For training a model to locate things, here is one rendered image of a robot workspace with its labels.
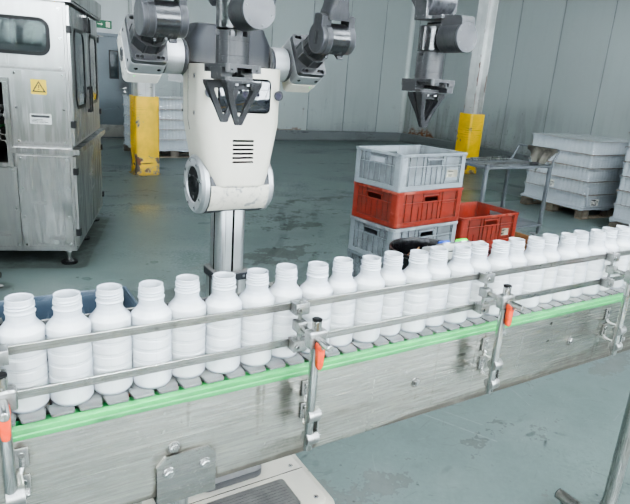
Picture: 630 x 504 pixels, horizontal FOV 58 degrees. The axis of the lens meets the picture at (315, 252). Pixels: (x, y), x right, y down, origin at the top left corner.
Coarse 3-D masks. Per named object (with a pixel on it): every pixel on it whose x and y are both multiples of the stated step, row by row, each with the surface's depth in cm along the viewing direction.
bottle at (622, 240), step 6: (618, 228) 150; (624, 228) 149; (618, 234) 150; (624, 234) 149; (618, 240) 150; (624, 240) 149; (624, 246) 149; (624, 258) 150; (618, 264) 150; (624, 264) 150; (624, 270) 151; (612, 276) 151; (618, 282) 152; (612, 288) 153; (618, 288) 153
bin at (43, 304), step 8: (40, 296) 133; (48, 296) 134; (88, 296) 139; (128, 296) 139; (0, 304) 129; (40, 304) 133; (48, 304) 134; (88, 304) 139; (128, 304) 140; (136, 304) 133; (0, 312) 129; (40, 312) 134; (48, 312) 135; (88, 312) 140
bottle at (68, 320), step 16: (64, 304) 79; (80, 304) 80; (64, 320) 79; (80, 320) 80; (48, 336) 79; (64, 336) 79; (48, 352) 80; (64, 352) 79; (80, 352) 81; (48, 368) 81; (64, 368) 80; (80, 368) 81; (64, 400) 82; (80, 400) 82
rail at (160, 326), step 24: (552, 264) 132; (384, 288) 107; (408, 288) 110; (552, 288) 135; (576, 288) 140; (240, 312) 92; (264, 312) 94; (432, 312) 115; (456, 312) 119; (72, 336) 79; (96, 336) 80; (120, 336) 82; (336, 336) 104; (192, 360) 90; (72, 384) 81
